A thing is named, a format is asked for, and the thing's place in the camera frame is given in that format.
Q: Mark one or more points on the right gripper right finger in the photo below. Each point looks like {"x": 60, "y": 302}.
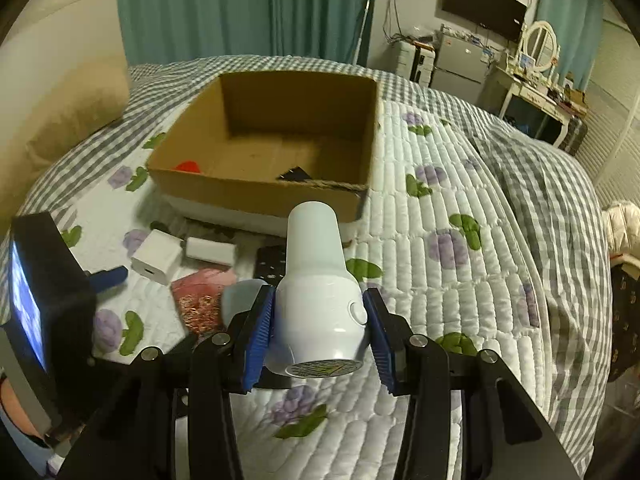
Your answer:
{"x": 504, "y": 435}

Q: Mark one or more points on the grey checkered bed sheet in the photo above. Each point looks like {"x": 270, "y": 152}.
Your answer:
{"x": 547, "y": 191}

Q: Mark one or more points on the green curtain right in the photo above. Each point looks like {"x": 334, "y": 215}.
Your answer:
{"x": 578, "y": 28}

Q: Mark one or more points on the white puffy jacket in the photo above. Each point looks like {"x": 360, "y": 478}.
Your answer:
{"x": 622, "y": 226}

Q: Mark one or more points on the brown cardboard box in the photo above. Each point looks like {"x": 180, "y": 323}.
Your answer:
{"x": 245, "y": 129}

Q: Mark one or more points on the black remote control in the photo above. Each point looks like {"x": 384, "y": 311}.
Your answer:
{"x": 270, "y": 264}

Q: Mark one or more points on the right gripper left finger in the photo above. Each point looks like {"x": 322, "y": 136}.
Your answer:
{"x": 211, "y": 370}

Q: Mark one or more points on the black rectangular box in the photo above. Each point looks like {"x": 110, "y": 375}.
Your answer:
{"x": 295, "y": 174}

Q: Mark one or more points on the green curtain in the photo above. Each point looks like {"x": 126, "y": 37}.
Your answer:
{"x": 578, "y": 28}
{"x": 166, "y": 31}

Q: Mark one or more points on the silver mini fridge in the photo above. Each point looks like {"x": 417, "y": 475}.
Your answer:
{"x": 460, "y": 67}

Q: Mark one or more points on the green curtain left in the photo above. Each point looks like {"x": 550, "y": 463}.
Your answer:
{"x": 166, "y": 31}

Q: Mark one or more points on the white floral quilted mat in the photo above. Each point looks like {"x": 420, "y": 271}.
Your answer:
{"x": 436, "y": 238}

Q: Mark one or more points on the black wall television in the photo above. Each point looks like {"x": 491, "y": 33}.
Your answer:
{"x": 504, "y": 17}

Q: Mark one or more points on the white square charger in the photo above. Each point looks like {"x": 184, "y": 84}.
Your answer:
{"x": 158, "y": 257}

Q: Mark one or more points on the white oval vanity mirror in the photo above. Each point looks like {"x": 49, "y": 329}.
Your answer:
{"x": 539, "y": 48}

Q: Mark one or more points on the white power bank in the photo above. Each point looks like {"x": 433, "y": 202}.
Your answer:
{"x": 219, "y": 253}

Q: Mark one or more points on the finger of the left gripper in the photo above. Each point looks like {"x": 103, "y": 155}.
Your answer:
{"x": 101, "y": 281}

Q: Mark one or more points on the white louvered wardrobe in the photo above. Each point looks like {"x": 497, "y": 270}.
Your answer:
{"x": 610, "y": 150}

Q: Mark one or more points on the white bottle red cap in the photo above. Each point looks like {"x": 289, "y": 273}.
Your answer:
{"x": 188, "y": 166}

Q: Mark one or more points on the white suitcase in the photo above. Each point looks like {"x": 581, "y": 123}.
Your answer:
{"x": 413, "y": 61}

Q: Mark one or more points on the white vanity table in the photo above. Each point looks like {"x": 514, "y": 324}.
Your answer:
{"x": 501, "y": 88}

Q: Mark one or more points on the red patterned wallet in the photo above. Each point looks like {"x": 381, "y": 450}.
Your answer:
{"x": 197, "y": 298}

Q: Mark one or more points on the white mop stick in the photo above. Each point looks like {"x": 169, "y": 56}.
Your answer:
{"x": 356, "y": 57}

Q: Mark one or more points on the tan pillow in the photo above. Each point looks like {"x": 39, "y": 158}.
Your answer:
{"x": 86, "y": 100}

